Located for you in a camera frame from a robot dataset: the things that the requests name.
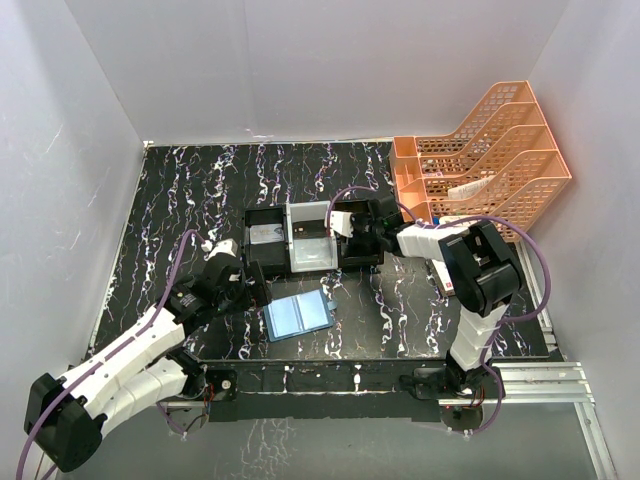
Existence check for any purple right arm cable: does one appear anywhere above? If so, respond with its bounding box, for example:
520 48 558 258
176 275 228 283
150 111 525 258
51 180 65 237
324 185 551 435

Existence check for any black right card tray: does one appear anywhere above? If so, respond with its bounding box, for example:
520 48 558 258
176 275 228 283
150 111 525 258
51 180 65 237
333 200 384 270

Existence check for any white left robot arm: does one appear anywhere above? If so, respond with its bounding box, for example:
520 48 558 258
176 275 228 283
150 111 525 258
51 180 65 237
23 253 272 473

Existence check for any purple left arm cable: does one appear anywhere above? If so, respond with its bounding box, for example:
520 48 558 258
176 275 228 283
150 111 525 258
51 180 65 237
17 229 211 480

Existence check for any blue card holder wallet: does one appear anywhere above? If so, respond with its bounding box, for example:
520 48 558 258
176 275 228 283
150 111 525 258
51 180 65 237
264 289 336 342

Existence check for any black card tray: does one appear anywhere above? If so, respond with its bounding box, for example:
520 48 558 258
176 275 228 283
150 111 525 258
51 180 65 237
243 205 290 276
333 200 384 270

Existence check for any white bottle in organizer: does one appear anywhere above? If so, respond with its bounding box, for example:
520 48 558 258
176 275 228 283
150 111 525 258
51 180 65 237
434 215 483 229

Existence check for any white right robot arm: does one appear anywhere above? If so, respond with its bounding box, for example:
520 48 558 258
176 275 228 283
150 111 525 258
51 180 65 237
325 197 524 398

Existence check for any aluminium frame rail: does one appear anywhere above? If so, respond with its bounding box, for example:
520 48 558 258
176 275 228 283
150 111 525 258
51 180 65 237
34 239 619 480

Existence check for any orange plastic file organizer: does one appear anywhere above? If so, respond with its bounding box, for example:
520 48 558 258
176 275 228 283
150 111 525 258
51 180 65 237
390 81 572 230

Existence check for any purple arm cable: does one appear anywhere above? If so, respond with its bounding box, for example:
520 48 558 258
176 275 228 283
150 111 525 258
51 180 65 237
17 229 211 480
324 185 551 435

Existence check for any white paper in organizer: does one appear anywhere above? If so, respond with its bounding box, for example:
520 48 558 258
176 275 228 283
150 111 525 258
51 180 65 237
447 175 494 200

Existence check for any black left card tray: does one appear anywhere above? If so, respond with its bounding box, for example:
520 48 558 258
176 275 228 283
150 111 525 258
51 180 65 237
243 205 290 276

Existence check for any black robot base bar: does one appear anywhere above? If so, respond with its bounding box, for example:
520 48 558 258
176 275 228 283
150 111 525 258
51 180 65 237
164 358 507 425

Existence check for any white silver card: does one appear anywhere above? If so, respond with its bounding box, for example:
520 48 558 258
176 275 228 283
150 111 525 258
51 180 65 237
249 224 284 245

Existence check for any white middle card tray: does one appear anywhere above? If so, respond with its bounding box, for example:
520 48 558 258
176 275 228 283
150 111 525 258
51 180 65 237
285 201 338 274

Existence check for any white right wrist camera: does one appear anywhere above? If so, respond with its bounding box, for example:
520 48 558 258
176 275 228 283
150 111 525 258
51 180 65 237
327 210 354 238

